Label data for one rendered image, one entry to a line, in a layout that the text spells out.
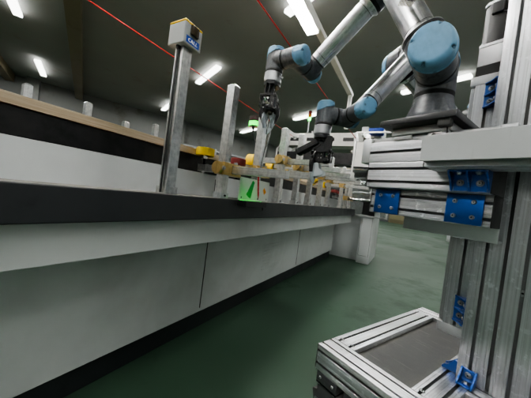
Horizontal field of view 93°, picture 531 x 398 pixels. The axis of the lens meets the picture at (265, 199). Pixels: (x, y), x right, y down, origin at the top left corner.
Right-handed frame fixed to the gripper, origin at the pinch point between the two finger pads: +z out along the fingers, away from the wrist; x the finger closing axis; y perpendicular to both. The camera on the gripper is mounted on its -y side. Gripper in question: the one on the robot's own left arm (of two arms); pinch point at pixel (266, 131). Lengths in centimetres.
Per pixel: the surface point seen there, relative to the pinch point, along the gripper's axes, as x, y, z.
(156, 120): -606, -800, -210
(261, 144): -3.7, -8.7, 4.3
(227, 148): -11.9, 14.2, 11.4
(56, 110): -48, 52, 13
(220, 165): -13.0, 17.4, 18.9
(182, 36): -20.7, 41.3, -15.0
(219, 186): -13.4, 14.3, 27.0
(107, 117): -718, -687, -177
